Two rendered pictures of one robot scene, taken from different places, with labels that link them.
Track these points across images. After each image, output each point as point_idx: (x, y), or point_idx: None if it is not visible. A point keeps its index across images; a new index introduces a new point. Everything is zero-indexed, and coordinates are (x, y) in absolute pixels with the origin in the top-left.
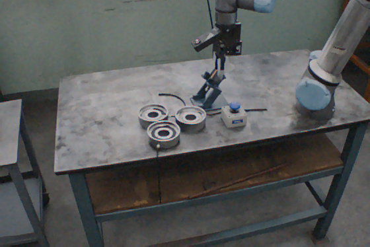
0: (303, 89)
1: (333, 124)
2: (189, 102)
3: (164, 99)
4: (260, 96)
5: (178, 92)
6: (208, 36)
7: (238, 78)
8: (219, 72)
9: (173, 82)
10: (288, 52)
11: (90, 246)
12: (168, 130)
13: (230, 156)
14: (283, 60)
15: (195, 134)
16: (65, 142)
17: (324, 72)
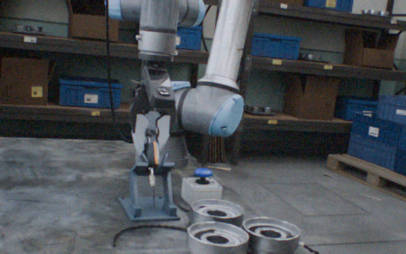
0: (232, 109)
1: (196, 160)
2: (146, 223)
3: (132, 242)
4: (127, 179)
5: (105, 229)
6: (163, 80)
7: (68, 183)
8: (166, 139)
9: (64, 231)
10: None
11: None
12: (261, 230)
13: None
14: (14, 153)
15: (242, 226)
16: None
17: (235, 82)
